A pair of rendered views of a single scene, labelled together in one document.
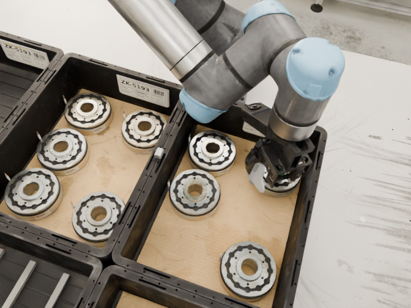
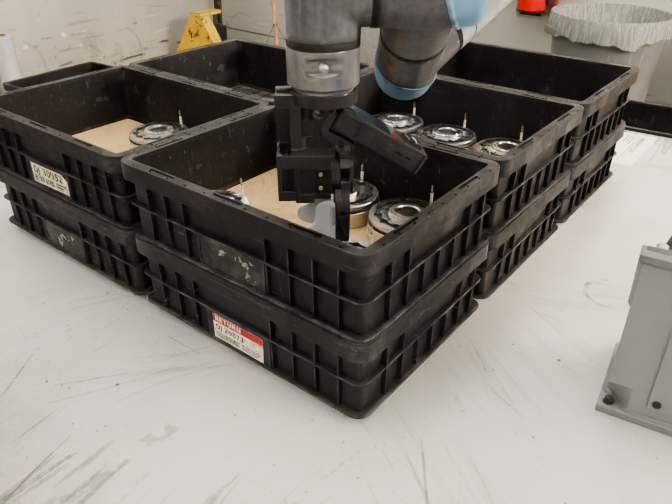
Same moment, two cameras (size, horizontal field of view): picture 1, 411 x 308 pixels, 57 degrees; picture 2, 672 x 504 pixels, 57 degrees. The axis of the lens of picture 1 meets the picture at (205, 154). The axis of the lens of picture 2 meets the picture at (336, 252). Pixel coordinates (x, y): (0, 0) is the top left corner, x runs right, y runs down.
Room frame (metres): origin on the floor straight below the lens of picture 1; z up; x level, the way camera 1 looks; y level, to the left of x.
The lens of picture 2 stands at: (0.67, -0.71, 1.24)
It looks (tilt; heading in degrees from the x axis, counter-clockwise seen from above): 31 degrees down; 115
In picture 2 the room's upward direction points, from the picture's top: straight up
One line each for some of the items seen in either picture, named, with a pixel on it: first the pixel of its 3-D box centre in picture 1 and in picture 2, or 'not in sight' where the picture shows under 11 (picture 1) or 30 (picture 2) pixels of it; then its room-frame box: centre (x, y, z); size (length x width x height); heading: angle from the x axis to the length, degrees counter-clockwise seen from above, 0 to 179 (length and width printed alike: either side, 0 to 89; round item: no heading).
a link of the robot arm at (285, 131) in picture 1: (295, 117); (323, 68); (0.39, -0.14, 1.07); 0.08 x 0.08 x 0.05
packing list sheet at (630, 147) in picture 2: not in sight; (576, 136); (0.60, 0.84, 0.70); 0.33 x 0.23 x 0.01; 171
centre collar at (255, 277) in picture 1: (249, 267); not in sight; (0.21, -0.10, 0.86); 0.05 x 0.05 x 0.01
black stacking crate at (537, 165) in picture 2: (90, 155); (427, 141); (0.40, 0.24, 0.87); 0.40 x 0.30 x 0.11; 167
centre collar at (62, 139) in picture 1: (61, 146); (446, 132); (0.41, 0.30, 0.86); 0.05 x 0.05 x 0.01
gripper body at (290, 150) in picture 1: (284, 148); (317, 142); (0.38, -0.14, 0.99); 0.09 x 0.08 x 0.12; 27
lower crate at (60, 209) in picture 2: not in sight; (137, 197); (-0.06, 0.04, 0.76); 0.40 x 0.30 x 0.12; 167
